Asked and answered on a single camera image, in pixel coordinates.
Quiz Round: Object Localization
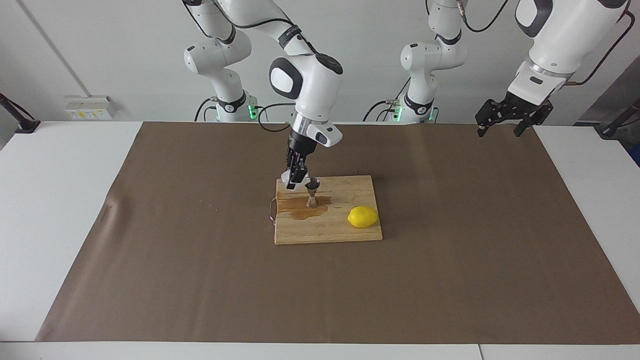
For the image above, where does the small clear glass cup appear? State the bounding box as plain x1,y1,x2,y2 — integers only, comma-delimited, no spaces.
280,169,312,192

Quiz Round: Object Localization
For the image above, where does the white power strip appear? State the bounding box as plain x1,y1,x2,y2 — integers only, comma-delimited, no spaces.
65,96,115,121

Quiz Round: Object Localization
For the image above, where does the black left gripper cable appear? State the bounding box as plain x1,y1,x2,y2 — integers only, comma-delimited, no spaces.
457,0,637,87

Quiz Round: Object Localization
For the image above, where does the black base cable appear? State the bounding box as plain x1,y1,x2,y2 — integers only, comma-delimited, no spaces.
194,97,217,122
363,77,411,122

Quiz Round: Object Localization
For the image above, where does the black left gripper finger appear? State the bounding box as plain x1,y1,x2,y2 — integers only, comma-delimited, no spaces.
475,99,510,137
513,105,554,138

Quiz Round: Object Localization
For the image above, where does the steel double jigger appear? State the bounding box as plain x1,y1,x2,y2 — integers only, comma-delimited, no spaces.
304,177,321,209

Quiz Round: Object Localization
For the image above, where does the brown paper table mat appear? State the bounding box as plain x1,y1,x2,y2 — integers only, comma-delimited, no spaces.
35,121,640,346

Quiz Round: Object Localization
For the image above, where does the yellow lemon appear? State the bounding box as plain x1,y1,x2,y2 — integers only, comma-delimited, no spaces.
347,205,379,229

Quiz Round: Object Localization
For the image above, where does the black clamp stand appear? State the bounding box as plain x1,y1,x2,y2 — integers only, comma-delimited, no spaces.
595,97,640,140
0,92,41,134

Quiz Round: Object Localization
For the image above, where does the wooden cutting board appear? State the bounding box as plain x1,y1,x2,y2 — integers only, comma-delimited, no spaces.
270,175,384,246

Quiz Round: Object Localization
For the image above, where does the black right base cable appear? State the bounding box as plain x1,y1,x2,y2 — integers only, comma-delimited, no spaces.
194,97,217,122

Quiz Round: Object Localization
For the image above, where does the black left base cable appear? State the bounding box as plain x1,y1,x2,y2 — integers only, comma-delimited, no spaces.
363,77,411,122

